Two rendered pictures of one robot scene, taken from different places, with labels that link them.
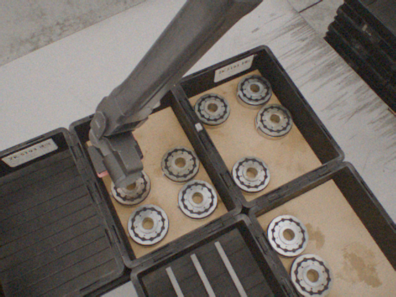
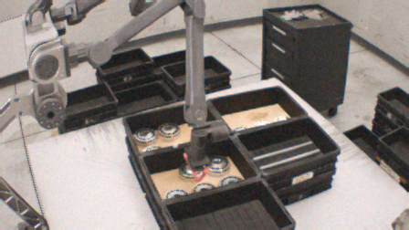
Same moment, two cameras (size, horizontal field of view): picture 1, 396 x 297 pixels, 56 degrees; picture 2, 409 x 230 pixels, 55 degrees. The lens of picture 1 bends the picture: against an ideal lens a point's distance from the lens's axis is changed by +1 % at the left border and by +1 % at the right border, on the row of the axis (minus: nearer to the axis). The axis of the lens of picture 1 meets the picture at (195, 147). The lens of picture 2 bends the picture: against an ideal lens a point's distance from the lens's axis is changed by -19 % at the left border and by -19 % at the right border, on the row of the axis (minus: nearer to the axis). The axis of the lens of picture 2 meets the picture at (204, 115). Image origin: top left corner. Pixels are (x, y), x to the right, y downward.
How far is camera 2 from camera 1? 150 cm
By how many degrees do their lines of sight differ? 56
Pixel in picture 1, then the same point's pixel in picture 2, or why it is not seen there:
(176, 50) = (200, 47)
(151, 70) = (198, 65)
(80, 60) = not seen: outside the picture
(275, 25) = (84, 140)
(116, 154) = (214, 124)
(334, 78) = not seen: hidden behind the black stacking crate
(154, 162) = (186, 185)
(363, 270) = (260, 116)
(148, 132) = (163, 186)
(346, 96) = not seen: hidden behind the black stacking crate
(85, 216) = (221, 216)
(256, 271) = (260, 150)
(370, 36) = (93, 121)
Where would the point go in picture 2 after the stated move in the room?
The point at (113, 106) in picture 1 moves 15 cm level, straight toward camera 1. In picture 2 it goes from (198, 99) to (241, 93)
